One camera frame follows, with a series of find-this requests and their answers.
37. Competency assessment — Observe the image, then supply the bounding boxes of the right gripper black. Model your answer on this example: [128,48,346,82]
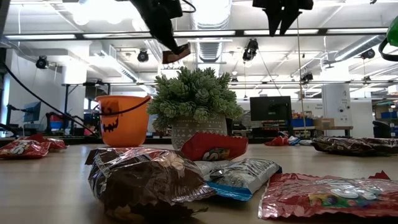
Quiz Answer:
[252,0,314,37]

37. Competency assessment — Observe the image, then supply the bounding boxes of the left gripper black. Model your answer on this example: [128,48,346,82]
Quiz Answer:
[129,0,187,54]

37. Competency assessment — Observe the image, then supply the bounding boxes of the potted green succulent plant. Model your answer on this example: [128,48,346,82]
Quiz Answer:
[146,67,245,151]

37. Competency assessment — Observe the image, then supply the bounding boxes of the green plastic bucket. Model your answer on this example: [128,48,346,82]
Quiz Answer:
[378,15,398,62]

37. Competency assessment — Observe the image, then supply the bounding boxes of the orange pumpkin face bucket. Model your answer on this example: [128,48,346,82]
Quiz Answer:
[95,95,152,148]

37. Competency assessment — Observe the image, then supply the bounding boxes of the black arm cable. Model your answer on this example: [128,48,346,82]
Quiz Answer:
[0,58,100,138]

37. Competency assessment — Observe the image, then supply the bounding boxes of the black computer monitor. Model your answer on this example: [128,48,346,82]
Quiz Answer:
[249,95,293,123]

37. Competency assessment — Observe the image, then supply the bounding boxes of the yellow hanging cord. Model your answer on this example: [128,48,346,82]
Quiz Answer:
[295,18,308,138]

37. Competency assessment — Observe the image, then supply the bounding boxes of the black bar with light strips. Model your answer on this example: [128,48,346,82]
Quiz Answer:
[2,28,389,40]

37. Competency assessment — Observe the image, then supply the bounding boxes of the silver ventilation duct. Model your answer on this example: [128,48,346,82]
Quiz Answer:
[189,0,233,63]

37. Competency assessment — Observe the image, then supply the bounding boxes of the wooden desk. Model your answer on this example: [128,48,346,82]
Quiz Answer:
[294,125,354,138]

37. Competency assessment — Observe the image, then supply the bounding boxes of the white column with signs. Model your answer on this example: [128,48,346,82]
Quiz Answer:
[321,83,354,128]

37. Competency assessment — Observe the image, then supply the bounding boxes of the small dark monitor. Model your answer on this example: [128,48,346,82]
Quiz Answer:
[23,101,42,123]

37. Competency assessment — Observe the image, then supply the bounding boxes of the black metal stand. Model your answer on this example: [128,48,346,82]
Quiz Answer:
[63,81,111,125]

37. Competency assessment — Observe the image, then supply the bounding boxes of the black office chair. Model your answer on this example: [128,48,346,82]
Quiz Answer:
[373,120,392,139]

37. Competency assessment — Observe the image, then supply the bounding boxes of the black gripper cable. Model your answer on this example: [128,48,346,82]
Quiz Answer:
[181,0,197,14]

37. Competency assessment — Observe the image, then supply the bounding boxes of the brown Snickers candy bar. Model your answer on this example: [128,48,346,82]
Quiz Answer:
[85,146,217,223]
[310,136,376,157]

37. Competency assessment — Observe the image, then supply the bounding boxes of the cardboard box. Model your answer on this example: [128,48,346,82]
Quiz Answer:
[313,118,335,128]

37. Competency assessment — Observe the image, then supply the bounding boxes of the blue storage box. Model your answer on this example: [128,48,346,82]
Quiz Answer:
[291,118,314,128]

